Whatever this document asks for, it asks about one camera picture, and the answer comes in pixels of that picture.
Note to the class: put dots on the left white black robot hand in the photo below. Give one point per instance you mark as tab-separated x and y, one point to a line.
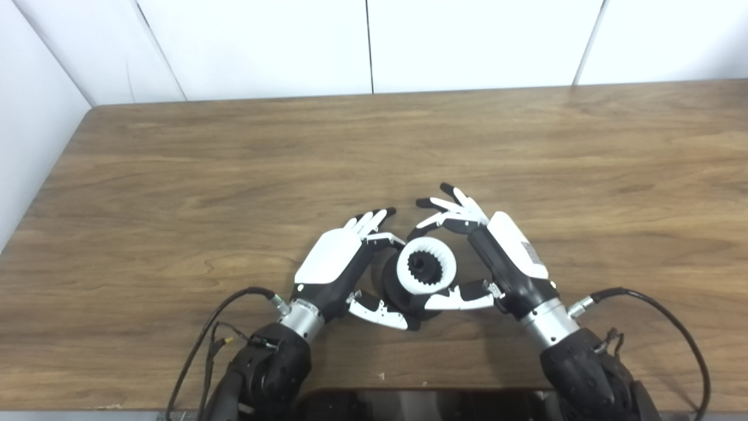
330	257

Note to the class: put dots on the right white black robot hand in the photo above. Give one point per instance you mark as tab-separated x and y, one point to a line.
514	257

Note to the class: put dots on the round black plastic part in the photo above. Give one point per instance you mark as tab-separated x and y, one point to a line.
392	286

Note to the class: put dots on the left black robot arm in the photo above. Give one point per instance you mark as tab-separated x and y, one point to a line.
274	368

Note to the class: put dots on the black robot torso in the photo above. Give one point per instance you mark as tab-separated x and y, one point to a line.
426	406

